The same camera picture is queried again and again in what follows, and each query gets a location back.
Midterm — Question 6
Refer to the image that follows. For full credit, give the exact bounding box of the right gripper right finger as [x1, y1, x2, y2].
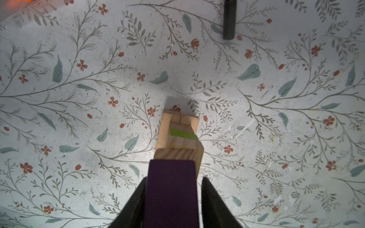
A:
[201, 177, 242, 228]

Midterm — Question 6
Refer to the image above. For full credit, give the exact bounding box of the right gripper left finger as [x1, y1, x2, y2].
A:
[109, 177, 147, 228]

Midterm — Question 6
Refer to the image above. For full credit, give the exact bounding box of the purple block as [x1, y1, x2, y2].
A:
[143, 160, 199, 228]

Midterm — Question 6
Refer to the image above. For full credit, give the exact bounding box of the ridged wood block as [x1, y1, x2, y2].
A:
[154, 141, 204, 177]
[165, 135, 200, 149]

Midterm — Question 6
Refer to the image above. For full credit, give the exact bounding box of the wood block numbered 72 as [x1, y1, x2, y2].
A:
[156, 109, 181, 149]

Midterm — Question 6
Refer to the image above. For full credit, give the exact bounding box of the green block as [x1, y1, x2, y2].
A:
[169, 128, 199, 141]

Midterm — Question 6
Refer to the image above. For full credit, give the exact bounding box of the black marker pen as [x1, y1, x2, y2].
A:
[223, 0, 237, 40]

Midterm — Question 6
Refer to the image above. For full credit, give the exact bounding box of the colourful crayon box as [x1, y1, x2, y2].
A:
[0, 0, 66, 23]

